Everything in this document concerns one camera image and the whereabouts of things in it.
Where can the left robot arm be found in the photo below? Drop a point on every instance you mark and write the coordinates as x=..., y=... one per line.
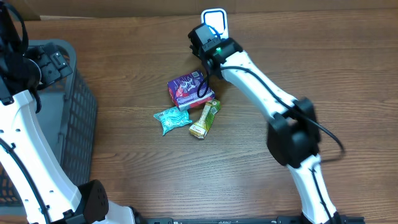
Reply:
x=47, y=194

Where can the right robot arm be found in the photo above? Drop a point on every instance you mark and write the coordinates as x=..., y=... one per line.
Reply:
x=293, y=134

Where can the yellow green snack packet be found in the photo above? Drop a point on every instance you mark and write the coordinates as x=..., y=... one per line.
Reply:
x=201, y=127

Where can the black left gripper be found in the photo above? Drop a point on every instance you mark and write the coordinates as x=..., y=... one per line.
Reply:
x=51, y=73

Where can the grey plastic mesh basket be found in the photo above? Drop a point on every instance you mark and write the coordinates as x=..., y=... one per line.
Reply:
x=68, y=117

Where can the white barcode scanner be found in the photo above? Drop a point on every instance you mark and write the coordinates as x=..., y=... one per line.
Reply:
x=216, y=18

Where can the purple sanitary pad pack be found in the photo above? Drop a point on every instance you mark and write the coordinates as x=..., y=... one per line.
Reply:
x=187, y=92

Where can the mint green wipes packet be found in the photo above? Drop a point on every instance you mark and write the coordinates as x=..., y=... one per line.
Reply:
x=172, y=118

